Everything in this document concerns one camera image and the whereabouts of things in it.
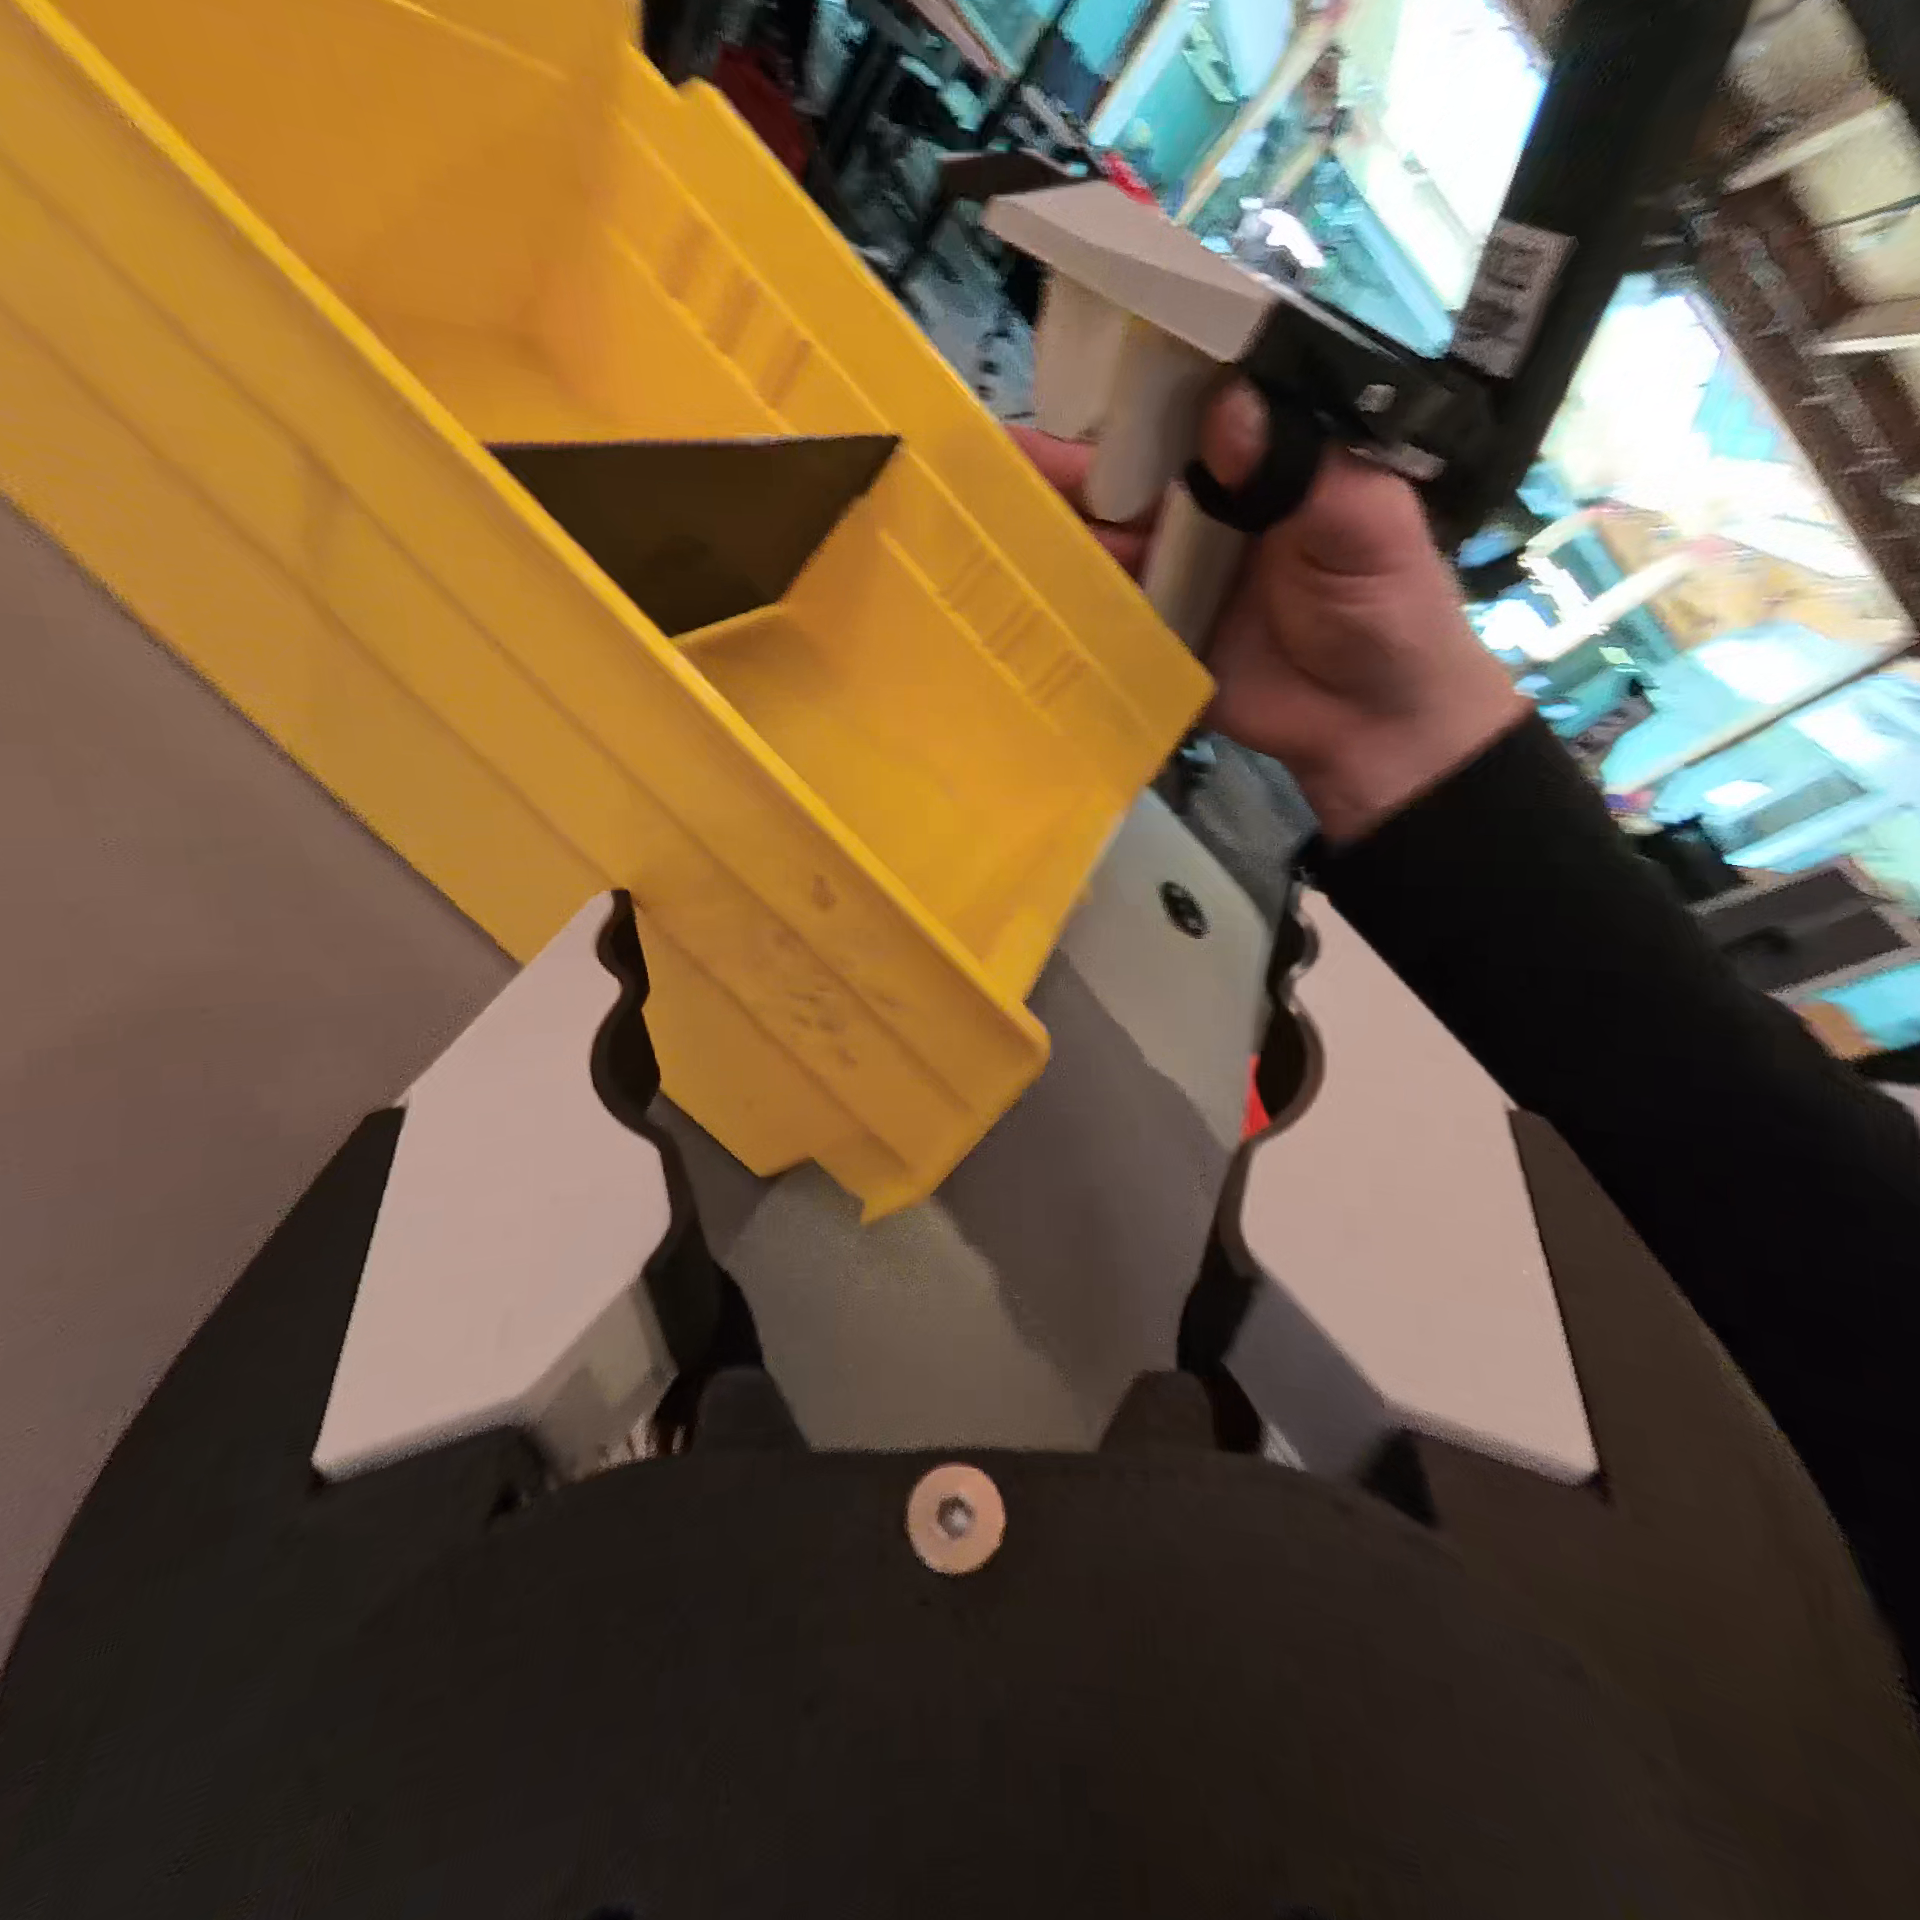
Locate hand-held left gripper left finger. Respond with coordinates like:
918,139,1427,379
306,892,712,1483

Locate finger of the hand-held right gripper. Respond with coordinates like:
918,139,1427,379
984,183,1281,520

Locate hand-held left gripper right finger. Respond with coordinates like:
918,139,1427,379
1183,892,1602,1487

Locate yellow plastic bin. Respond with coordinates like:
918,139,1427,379
0,0,1216,1226

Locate person's right hand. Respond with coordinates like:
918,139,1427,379
1009,382,1533,846

